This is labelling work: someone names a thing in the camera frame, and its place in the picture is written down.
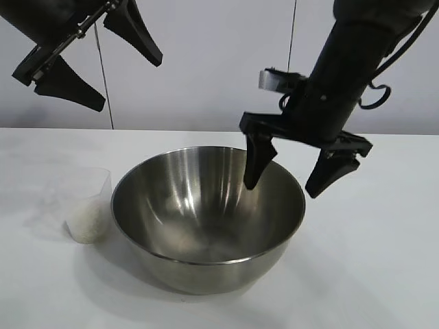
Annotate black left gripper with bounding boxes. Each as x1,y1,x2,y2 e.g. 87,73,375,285
0,0,164,113

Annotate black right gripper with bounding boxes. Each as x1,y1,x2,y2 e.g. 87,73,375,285
239,75,374,199

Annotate clear plastic measuring cup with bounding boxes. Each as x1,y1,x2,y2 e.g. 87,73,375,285
63,167,114,245

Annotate stainless steel mixing bowl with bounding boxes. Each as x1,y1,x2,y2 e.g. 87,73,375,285
110,145,307,295

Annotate white rice grains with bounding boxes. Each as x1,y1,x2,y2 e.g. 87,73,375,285
67,202,111,244

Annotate thin dark wall strip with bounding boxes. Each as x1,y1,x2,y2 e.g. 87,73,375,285
93,25,115,130

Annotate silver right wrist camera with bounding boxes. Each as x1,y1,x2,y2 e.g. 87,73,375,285
257,66,309,94

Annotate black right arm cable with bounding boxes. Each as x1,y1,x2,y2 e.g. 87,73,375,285
358,6,435,111

